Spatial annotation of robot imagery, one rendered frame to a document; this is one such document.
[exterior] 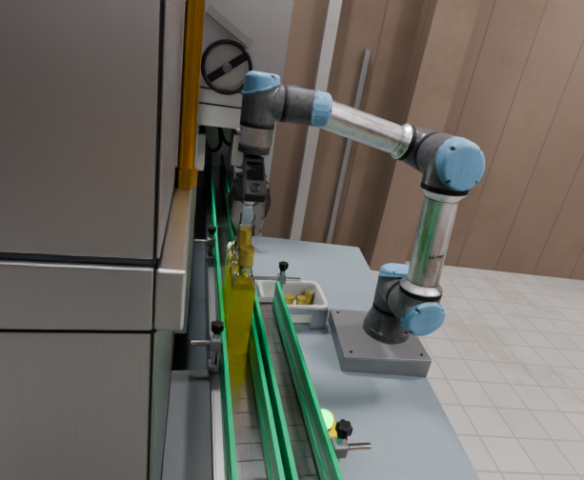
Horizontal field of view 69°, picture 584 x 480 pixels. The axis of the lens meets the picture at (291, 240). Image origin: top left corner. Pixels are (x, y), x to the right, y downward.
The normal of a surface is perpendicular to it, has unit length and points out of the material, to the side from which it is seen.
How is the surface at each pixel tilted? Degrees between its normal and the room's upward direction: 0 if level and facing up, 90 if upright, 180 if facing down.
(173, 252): 0
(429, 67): 90
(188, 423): 0
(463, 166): 80
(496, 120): 90
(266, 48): 90
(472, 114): 90
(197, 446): 0
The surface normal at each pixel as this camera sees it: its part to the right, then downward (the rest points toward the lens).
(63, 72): 0.19, 0.41
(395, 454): 0.15, -0.91
